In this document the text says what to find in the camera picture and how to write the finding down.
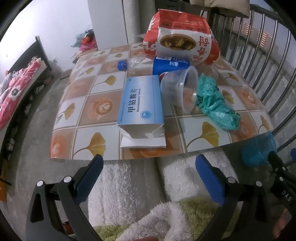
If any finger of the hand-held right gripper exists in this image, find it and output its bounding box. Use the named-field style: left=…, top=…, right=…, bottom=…
left=268, top=151, right=288, bottom=179

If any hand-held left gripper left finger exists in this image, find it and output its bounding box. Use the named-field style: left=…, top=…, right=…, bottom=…
left=25, top=154, right=104, bottom=241

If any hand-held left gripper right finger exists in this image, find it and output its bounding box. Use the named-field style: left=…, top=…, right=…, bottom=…
left=195, top=154, right=274, bottom=241

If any large red snack bag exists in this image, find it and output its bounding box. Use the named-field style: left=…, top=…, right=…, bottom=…
left=143, top=9, right=221, bottom=66

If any person's right hand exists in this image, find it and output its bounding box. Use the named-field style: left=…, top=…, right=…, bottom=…
left=274, top=207, right=294, bottom=235

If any blue mesh basket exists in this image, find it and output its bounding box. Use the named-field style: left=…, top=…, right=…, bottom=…
left=241, top=131, right=277, bottom=167

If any green fleece clothing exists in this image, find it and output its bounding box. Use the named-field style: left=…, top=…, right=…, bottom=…
left=94, top=197, right=241, bottom=241

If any white fleece clothing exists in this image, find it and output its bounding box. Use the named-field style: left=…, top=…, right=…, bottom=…
left=88, top=151, right=243, bottom=241

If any green plastic bag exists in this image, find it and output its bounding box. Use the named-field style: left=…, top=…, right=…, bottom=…
left=195, top=73, right=241, bottom=131

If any blue and white medicine box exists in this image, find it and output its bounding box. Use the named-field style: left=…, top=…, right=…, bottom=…
left=116, top=75, right=167, bottom=149

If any clear plastic container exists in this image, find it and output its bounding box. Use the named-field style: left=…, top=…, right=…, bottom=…
left=160, top=65, right=199, bottom=114

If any clear plastic cup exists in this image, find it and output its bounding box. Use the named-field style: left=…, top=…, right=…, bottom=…
left=203, top=65, right=219, bottom=79

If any pink floral blanket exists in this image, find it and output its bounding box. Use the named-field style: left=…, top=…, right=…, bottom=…
left=0, top=59, right=43, bottom=130

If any blue drink can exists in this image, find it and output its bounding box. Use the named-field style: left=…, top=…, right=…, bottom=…
left=152, top=56, right=190, bottom=80

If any clear bottle with blue cap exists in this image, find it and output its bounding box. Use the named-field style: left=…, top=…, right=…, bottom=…
left=117, top=57, right=155, bottom=76

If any pile of colourful clothes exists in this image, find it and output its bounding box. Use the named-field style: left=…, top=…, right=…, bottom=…
left=70, top=29, right=99, bottom=52

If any metal balcony railing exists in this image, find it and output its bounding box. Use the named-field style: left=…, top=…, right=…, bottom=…
left=203, top=3, right=296, bottom=149

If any white cabinet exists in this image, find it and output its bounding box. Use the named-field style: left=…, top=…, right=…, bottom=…
left=87, top=0, right=127, bottom=50

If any grey curtain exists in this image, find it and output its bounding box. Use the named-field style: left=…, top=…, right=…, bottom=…
left=122, top=0, right=160, bottom=43

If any beige padded jacket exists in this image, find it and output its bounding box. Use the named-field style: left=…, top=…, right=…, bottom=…
left=190, top=0, right=251, bottom=18

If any dark bed frame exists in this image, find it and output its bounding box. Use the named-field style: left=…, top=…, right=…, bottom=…
left=0, top=36, right=52, bottom=163

